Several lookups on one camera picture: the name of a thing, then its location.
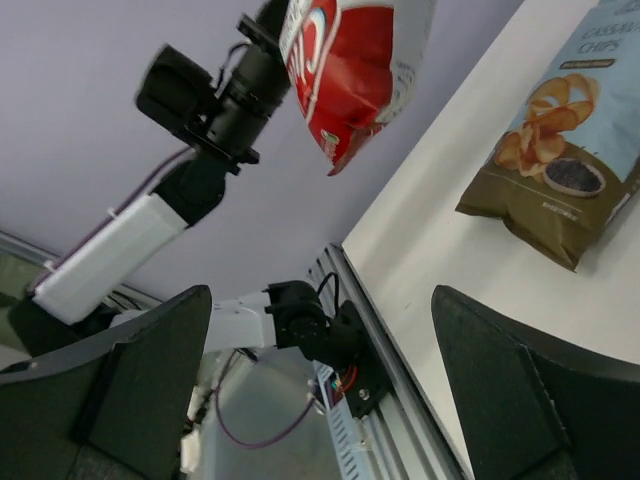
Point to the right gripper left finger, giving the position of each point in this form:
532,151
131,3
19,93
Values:
110,406

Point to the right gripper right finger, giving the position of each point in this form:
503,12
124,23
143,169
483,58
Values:
531,405

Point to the white slotted cable duct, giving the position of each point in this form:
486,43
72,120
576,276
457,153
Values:
347,437

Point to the aluminium mounting rail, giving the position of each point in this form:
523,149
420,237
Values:
403,436

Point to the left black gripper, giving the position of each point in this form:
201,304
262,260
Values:
265,28

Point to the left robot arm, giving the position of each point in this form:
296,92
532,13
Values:
218,119

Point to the light blue cassava chips bag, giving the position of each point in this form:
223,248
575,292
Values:
569,160

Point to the red Chuba bag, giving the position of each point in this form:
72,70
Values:
354,67

